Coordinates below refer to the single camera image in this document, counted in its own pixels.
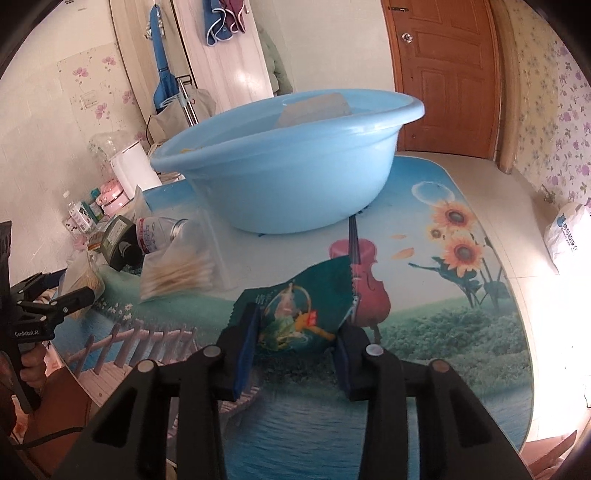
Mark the maroon cloth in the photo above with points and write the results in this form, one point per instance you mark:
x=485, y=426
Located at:
x=235, y=9

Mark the white printed sack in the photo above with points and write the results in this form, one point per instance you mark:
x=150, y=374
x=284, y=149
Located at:
x=568, y=235

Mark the green jacket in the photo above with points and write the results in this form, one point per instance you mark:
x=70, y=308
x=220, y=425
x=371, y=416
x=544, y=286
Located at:
x=279, y=69

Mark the leaning mattress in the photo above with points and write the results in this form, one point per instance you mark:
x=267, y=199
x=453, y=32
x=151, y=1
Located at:
x=508, y=92

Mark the grey tote bag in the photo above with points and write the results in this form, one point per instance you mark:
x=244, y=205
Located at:
x=161, y=124

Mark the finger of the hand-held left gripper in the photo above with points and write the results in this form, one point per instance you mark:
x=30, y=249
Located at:
x=74, y=302
x=34, y=284

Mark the white wall switch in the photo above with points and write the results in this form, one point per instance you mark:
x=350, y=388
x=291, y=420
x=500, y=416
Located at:
x=88, y=100

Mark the person's left forearm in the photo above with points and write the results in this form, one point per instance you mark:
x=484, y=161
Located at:
x=7, y=397

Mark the scenic printed desktop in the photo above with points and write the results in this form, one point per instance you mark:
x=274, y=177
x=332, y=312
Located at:
x=438, y=332

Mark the brown wooden door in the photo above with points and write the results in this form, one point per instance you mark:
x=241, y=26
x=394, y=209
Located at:
x=448, y=92

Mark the blue plastic basin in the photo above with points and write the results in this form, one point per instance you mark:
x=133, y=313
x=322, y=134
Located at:
x=286, y=184

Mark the blue towel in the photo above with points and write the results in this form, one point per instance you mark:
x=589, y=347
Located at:
x=214, y=23

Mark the clear labelled plastic bottle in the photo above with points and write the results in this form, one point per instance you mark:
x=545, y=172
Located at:
x=154, y=235

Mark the small bag of tan sticks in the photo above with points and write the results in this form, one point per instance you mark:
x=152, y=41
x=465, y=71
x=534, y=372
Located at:
x=85, y=281

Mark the person's left hand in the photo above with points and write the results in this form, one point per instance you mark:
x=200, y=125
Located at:
x=33, y=367

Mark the green snack packet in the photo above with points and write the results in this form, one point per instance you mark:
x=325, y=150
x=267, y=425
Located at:
x=295, y=304

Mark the blue folded umbrella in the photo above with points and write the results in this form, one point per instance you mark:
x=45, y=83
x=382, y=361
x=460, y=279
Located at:
x=164, y=78

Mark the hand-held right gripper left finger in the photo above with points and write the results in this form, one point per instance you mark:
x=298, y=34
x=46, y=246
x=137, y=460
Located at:
x=247, y=350

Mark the light wooden wardrobe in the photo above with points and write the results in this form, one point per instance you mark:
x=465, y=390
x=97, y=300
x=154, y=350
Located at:
x=231, y=69

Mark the white electric kettle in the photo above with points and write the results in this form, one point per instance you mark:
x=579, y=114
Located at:
x=134, y=166

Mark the teal cosmetic tube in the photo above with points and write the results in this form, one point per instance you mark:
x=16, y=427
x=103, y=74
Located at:
x=96, y=205

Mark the small bottle black label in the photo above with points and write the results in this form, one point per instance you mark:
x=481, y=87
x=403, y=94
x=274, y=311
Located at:
x=78, y=217

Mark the metal crutch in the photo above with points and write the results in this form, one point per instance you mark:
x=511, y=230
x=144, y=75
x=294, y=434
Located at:
x=187, y=101

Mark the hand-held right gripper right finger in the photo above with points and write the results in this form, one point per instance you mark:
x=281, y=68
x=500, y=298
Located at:
x=342, y=364

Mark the crumpled clear plastic bag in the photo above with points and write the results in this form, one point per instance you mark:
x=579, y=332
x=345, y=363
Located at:
x=106, y=143

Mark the pink jar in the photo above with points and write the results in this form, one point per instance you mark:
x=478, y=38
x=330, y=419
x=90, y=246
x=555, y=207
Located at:
x=113, y=196

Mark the bag of cotton swabs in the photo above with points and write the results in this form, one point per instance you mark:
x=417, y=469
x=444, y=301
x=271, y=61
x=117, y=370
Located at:
x=178, y=277

